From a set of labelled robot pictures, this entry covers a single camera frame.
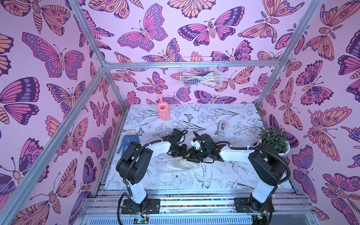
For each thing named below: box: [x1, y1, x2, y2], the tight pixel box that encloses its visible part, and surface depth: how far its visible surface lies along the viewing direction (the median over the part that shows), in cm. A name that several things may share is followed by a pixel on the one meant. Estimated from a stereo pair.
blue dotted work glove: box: [117, 129, 140, 157], surface depth 103 cm
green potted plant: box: [258, 126, 291, 157], surface depth 81 cm
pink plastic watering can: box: [156, 95, 171, 121], surface depth 108 cm
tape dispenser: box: [217, 120, 227, 138], surface depth 104 cm
